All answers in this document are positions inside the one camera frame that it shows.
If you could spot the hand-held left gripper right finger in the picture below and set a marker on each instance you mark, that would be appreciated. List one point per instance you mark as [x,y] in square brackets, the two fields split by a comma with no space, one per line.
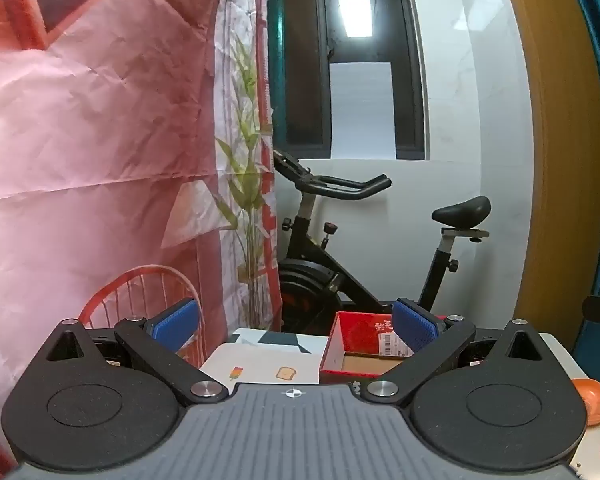
[415,327]

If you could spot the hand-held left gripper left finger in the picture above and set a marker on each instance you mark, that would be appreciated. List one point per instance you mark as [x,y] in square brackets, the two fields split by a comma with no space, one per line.
[177,322]

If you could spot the red strawberry print box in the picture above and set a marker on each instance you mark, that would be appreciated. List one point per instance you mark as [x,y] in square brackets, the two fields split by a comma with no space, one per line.
[350,330]

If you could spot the orange round object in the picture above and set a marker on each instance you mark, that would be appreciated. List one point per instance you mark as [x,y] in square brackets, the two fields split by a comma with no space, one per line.
[592,402]

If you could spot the black exercise bike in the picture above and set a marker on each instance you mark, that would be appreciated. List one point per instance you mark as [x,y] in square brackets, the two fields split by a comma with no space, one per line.
[310,280]

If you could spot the pink printed backdrop cloth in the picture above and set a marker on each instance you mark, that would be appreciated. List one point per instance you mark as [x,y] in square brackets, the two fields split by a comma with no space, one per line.
[80,135]

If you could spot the white panel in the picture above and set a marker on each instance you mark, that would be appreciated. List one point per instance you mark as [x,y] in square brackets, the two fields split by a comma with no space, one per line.
[362,110]

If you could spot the dark framed window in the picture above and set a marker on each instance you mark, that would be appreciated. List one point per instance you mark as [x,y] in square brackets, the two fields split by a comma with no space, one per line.
[300,60]

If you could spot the wooden door frame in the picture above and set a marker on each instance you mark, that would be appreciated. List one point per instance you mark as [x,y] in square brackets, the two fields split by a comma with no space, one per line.
[555,160]

